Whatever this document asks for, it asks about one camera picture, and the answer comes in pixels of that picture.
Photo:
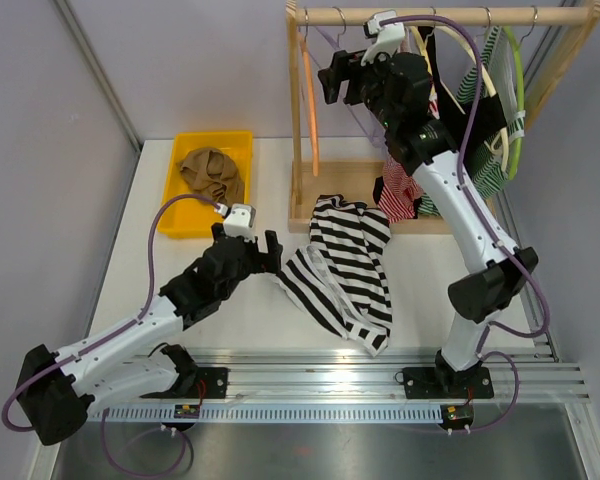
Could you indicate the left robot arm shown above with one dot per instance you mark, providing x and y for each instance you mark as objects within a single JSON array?
[{"x": 59, "y": 390}]

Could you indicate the green white striped tank top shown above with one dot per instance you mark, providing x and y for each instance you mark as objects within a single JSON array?
[{"x": 482, "y": 159}]

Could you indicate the aluminium rail base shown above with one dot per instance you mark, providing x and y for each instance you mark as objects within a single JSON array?
[{"x": 344, "y": 387}]

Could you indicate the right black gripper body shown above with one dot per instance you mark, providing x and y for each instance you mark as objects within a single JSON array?
[{"x": 366, "y": 86}]

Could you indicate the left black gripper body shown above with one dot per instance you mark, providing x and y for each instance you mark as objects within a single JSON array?
[{"x": 254, "y": 262}]

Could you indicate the wooden clothes rack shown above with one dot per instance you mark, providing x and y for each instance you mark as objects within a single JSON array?
[{"x": 352, "y": 174}]

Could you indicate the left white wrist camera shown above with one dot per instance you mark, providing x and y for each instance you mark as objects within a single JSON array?
[{"x": 238, "y": 220}]

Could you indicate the tan tank top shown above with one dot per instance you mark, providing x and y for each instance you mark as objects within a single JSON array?
[{"x": 212, "y": 174}]

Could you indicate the black white striped tank top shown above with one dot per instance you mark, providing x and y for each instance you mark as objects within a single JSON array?
[{"x": 338, "y": 278}]

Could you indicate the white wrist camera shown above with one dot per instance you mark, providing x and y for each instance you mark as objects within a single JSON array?
[
  {"x": 238, "y": 220},
  {"x": 386, "y": 33}
]

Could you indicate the yellow plastic bin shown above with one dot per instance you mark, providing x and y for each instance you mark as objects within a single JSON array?
[{"x": 193, "y": 218}]

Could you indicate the green hanger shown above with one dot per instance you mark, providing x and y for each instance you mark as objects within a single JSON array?
[{"x": 520, "y": 114}]

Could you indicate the red white striped tank top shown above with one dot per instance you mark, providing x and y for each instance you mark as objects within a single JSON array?
[{"x": 395, "y": 193}]

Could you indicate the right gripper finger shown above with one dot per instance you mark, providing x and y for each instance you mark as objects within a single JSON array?
[
  {"x": 331, "y": 80},
  {"x": 345, "y": 65}
]

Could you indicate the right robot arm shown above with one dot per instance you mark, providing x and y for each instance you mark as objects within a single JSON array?
[{"x": 496, "y": 265}]

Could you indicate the orange hanger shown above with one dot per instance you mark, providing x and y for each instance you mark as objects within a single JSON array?
[{"x": 310, "y": 99}]

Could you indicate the yellow hanger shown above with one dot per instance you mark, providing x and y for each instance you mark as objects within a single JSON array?
[{"x": 420, "y": 41}]

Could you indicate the cream hanger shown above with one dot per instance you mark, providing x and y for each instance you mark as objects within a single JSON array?
[{"x": 483, "y": 80}]

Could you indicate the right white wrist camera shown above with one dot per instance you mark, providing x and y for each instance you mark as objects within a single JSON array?
[{"x": 386, "y": 33}]

